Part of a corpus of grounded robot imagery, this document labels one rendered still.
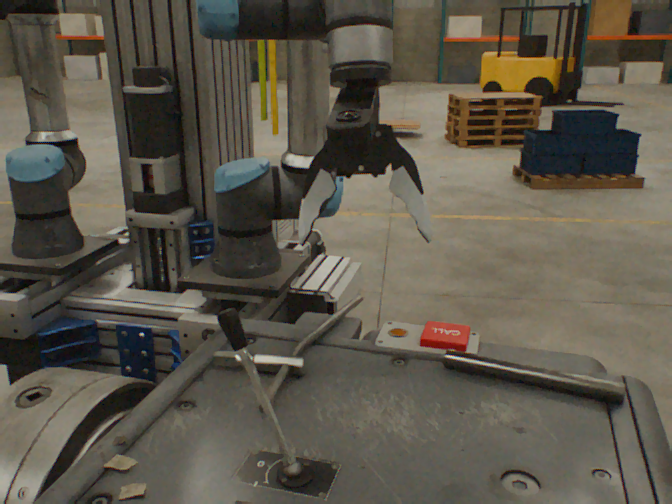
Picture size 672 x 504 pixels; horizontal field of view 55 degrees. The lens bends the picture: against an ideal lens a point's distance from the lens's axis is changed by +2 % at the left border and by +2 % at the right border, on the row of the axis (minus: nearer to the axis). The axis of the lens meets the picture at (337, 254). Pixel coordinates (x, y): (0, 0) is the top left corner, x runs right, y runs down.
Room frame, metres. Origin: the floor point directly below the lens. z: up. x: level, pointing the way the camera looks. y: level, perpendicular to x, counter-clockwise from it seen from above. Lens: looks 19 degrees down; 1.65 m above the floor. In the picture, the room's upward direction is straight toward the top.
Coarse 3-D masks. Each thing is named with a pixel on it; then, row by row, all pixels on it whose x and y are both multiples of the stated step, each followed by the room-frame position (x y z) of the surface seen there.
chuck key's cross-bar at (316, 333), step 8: (360, 296) 0.89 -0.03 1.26; (352, 304) 0.86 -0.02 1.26; (336, 312) 0.83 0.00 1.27; (344, 312) 0.83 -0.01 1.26; (328, 320) 0.80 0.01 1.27; (336, 320) 0.81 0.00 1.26; (320, 328) 0.77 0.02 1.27; (328, 328) 0.79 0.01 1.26; (312, 336) 0.75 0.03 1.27; (296, 344) 0.72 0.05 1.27; (304, 344) 0.73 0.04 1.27; (296, 352) 0.70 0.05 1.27; (280, 368) 0.66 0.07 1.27; (288, 368) 0.66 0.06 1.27; (280, 376) 0.64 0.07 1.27; (272, 384) 0.62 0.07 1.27; (280, 384) 0.62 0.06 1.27; (272, 392) 0.60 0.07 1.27; (272, 400) 0.59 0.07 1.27
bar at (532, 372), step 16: (448, 352) 0.69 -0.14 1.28; (464, 352) 0.69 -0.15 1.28; (464, 368) 0.68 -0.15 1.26; (480, 368) 0.67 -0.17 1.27; (496, 368) 0.66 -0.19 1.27; (512, 368) 0.66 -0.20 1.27; (528, 368) 0.65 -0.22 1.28; (544, 368) 0.65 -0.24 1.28; (544, 384) 0.64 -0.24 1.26; (560, 384) 0.63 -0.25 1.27; (576, 384) 0.63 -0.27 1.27; (592, 384) 0.62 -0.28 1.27; (608, 384) 0.62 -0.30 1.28; (624, 384) 0.62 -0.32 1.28; (608, 400) 0.62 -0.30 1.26
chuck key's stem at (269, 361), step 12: (216, 360) 0.69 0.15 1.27; (228, 360) 0.68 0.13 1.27; (240, 360) 0.68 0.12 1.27; (252, 360) 0.68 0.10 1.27; (264, 360) 0.67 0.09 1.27; (276, 360) 0.67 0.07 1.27; (288, 360) 0.67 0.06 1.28; (300, 360) 0.67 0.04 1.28; (276, 372) 0.67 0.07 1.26; (300, 372) 0.66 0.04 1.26
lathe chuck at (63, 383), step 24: (24, 384) 0.68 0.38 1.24; (48, 384) 0.68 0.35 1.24; (72, 384) 0.68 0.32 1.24; (0, 408) 0.64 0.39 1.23; (24, 408) 0.64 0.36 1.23; (48, 408) 0.64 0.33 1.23; (0, 432) 0.61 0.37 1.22; (24, 432) 0.61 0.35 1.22; (0, 456) 0.58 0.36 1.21; (24, 456) 0.58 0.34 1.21; (0, 480) 0.56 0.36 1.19
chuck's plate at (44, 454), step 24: (96, 384) 0.69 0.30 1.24; (120, 384) 0.69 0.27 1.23; (144, 384) 0.73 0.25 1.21; (72, 408) 0.63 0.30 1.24; (96, 408) 0.64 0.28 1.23; (120, 408) 0.69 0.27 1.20; (48, 432) 0.60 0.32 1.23; (72, 432) 0.60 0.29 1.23; (96, 432) 0.64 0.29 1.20; (48, 456) 0.58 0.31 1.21; (72, 456) 0.61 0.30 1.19; (24, 480) 0.56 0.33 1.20; (48, 480) 0.56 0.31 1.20
